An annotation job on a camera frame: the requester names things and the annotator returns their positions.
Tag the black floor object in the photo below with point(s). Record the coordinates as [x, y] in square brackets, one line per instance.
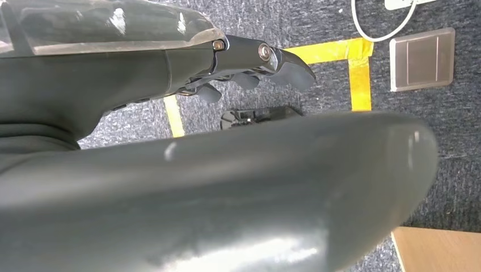
[259, 114]

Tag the yellow floor tape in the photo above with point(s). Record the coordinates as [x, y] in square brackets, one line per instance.
[174, 118]
[359, 75]

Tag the metal floor plate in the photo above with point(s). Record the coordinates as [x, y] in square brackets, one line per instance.
[422, 60]

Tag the white power plug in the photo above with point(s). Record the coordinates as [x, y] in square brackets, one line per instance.
[407, 3]

